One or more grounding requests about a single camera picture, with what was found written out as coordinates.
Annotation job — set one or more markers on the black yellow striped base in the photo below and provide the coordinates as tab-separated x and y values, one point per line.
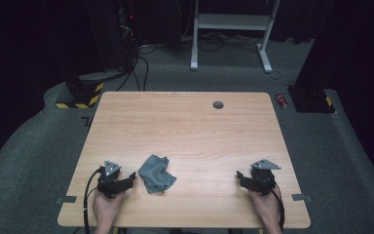
87	96

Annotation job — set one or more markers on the black stand base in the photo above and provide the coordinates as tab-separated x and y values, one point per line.
311	100

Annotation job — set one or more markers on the red can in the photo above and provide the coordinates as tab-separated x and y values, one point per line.
281	101

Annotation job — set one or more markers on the grey cloth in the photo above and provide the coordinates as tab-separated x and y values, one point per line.
156	175

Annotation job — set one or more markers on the grey tape strip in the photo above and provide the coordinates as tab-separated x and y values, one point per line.
66	199
301	197

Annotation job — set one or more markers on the person's right hand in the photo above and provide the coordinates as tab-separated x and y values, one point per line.
268	208

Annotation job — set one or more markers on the grey table grommet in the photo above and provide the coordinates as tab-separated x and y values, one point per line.
218	105

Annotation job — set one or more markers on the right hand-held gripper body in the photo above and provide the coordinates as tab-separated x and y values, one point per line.
262	180

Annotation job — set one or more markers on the dark equipment rack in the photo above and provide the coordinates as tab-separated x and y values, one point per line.
126	32

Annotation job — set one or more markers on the white metal stand frame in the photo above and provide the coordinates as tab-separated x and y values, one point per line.
232	22

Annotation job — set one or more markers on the person's left hand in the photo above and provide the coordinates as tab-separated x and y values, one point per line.
105	208

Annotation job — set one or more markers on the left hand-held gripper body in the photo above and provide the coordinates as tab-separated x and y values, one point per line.
109	183

